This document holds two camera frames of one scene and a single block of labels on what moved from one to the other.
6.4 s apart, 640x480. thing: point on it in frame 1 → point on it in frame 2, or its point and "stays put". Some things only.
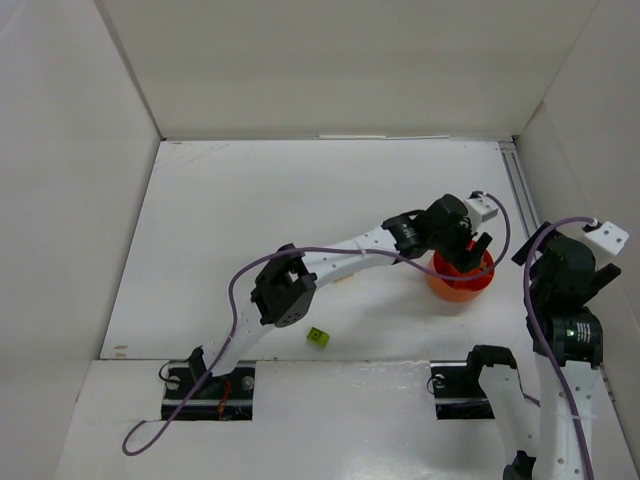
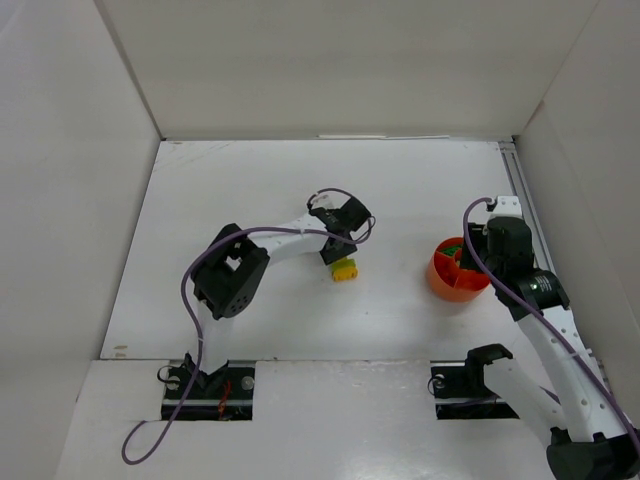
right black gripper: [558, 267] → [476, 248]
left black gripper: [467, 248] → [335, 251]
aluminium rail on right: [519, 186] stays put
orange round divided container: [460, 290] stays put
